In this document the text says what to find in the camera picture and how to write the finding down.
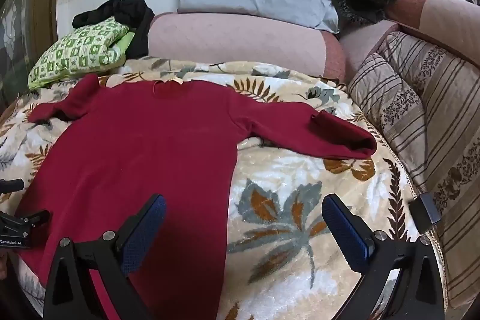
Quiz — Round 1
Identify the green patterned pillow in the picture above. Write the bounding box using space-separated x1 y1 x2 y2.
28 16 136 90

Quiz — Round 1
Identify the floral beige blanket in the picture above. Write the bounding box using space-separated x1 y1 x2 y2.
0 58 440 320

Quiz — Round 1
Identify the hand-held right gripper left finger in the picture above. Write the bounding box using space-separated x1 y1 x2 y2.
43 193 167 320

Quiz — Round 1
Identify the brown wooden frame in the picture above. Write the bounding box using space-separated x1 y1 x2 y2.
22 0 61 97

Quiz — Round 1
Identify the red knit sweater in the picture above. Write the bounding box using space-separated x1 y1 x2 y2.
15 74 378 320

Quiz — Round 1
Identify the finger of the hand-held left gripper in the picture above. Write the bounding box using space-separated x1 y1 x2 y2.
0 178 25 194
20 209 50 229

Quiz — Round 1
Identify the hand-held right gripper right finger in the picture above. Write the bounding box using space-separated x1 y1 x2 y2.
322 193 445 320

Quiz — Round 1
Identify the black garment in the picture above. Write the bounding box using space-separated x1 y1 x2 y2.
72 0 155 58

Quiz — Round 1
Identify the small black device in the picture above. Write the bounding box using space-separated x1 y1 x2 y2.
409 193 442 234

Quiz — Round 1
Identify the pink quilted bolster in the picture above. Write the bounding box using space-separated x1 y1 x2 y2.
337 0 480 81
148 13 347 81

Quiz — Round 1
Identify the striped beige quilt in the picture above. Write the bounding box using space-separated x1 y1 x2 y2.
347 31 480 310

